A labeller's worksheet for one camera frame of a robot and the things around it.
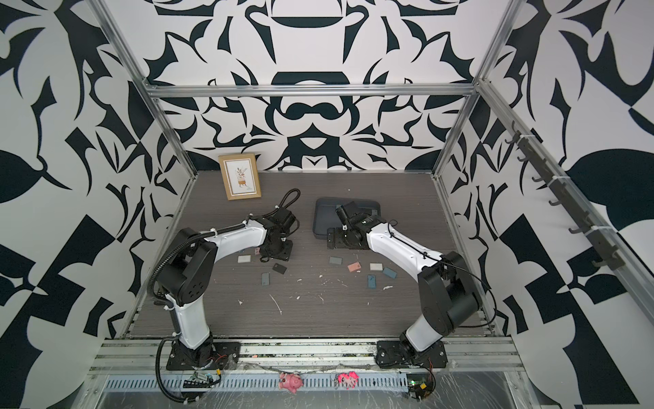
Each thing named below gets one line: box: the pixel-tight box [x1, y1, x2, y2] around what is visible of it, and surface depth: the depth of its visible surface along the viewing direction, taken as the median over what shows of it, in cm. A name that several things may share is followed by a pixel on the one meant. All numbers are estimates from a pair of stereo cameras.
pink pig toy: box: [278, 372, 305, 394], surface depth 70 cm
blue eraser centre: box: [367, 274, 377, 289], surface depth 91 cm
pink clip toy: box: [336, 370, 360, 391], surface depth 72 cm
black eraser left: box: [272, 262, 287, 275], surface depth 93 cm
